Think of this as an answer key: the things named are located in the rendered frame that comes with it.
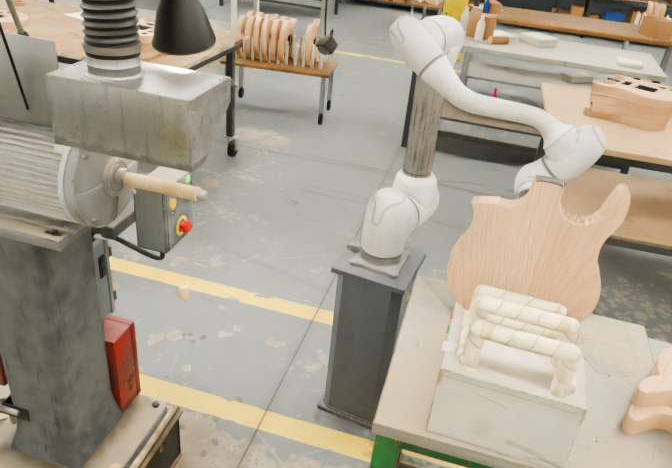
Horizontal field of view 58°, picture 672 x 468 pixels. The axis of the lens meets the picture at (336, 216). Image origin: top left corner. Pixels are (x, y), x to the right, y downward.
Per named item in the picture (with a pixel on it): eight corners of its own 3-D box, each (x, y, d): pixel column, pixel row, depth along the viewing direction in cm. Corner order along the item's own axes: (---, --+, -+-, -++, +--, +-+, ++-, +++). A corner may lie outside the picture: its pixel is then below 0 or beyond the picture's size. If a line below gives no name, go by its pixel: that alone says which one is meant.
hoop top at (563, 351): (466, 338, 110) (470, 325, 109) (468, 328, 113) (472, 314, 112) (579, 368, 106) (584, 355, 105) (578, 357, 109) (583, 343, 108)
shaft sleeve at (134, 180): (121, 182, 137) (126, 169, 138) (127, 187, 140) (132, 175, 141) (193, 198, 133) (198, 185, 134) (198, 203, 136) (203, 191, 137)
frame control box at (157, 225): (84, 262, 174) (73, 183, 162) (126, 228, 193) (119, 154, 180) (160, 282, 170) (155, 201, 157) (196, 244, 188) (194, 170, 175)
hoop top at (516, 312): (472, 312, 118) (475, 299, 116) (473, 303, 120) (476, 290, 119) (578, 340, 113) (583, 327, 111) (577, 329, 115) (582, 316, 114)
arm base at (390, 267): (356, 238, 231) (357, 226, 228) (411, 255, 224) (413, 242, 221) (337, 261, 216) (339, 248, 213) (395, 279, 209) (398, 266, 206)
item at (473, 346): (458, 370, 114) (468, 332, 110) (460, 359, 117) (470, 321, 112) (475, 374, 114) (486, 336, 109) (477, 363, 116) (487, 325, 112)
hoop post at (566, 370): (549, 395, 111) (563, 357, 106) (549, 383, 113) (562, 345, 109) (567, 400, 110) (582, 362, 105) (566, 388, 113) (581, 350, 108)
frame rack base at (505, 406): (424, 432, 122) (439, 370, 114) (435, 382, 135) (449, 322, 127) (563, 473, 117) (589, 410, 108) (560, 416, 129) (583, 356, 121)
